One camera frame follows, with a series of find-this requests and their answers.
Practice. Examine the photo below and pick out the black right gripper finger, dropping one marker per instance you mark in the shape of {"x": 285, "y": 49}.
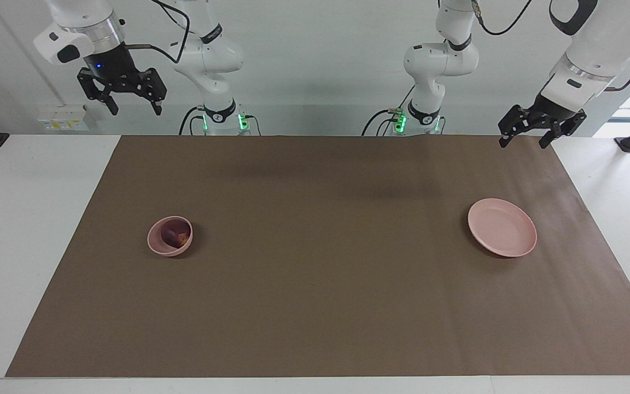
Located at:
{"x": 99, "y": 90}
{"x": 156, "y": 87}

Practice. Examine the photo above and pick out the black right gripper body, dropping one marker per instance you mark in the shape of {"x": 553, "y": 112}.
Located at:
{"x": 112, "y": 68}

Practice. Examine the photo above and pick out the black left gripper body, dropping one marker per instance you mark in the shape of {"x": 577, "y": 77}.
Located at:
{"x": 553, "y": 112}

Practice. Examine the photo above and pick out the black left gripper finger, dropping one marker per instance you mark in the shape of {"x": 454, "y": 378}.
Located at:
{"x": 514, "y": 120}
{"x": 566, "y": 127}

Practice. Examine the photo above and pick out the dark red apple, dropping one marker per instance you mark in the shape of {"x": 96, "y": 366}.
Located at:
{"x": 175, "y": 235}

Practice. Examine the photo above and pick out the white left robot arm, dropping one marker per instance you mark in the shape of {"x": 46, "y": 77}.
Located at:
{"x": 441, "y": 60}

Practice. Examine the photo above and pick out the pink plate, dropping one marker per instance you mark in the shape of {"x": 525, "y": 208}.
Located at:
{"x": 503, "y": 227}

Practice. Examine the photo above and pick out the pink bowl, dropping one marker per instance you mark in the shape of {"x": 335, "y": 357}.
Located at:
{"x": 153, "y": 241}

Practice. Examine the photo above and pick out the brown paper table mat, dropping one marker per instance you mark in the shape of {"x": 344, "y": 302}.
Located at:
{"x": 315, "y": 262}

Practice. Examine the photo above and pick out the white wall socket box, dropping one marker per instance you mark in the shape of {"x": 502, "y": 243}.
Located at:
{"x": 63, "y": 117}

